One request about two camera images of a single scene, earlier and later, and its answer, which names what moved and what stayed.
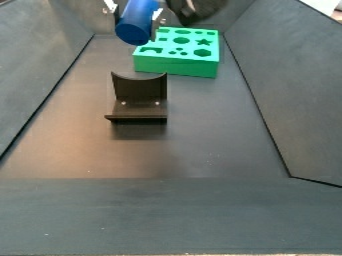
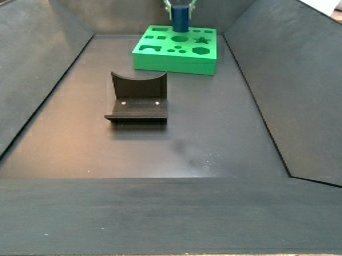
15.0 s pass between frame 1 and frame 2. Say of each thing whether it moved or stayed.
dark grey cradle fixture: stayed
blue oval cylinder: moved
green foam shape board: stayed
